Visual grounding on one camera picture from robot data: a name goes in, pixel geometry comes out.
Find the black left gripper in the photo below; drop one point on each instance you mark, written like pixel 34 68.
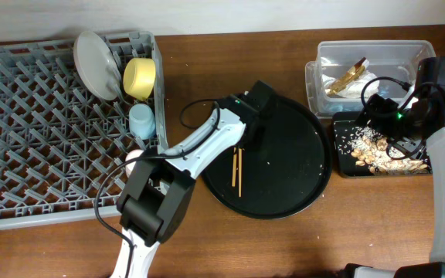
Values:
pixel 258 140

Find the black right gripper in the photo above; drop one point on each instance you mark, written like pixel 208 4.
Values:
pixel 386 107

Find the wooden chopstick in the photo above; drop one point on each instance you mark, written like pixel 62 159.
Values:
pixel 234 168
pixel 239 156

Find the nut shells and rice waste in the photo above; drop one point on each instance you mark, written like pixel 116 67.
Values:
pixel 362 152

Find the white tissue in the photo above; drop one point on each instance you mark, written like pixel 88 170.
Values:
pixel 353 90

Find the brown Nescafe sachet wrapper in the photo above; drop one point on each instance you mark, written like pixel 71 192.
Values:
pixel 351 75

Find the light blue plastic cup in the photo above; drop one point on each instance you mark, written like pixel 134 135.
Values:
pixel 142 121

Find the yellow plastic bowl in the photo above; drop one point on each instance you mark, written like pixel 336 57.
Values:
pixel 139 78

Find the pink plastic cup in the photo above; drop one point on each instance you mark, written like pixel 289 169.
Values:
pixel 131 155

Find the grey round plate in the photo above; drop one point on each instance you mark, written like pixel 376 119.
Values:
pixel 96 66

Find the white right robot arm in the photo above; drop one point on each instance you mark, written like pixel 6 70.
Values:
pixel 435 148

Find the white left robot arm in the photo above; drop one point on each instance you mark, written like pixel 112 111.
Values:
pixel 159 188

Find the grey dishwasher rack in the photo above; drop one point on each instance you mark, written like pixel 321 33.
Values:
pixel 60 146

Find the black rectangular tray bin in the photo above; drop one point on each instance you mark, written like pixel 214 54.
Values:
pixel 410 149

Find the round black tray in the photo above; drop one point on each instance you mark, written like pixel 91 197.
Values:
pixel 285 176

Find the clear plastic bin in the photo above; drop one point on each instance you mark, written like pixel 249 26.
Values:
pixel 398 59

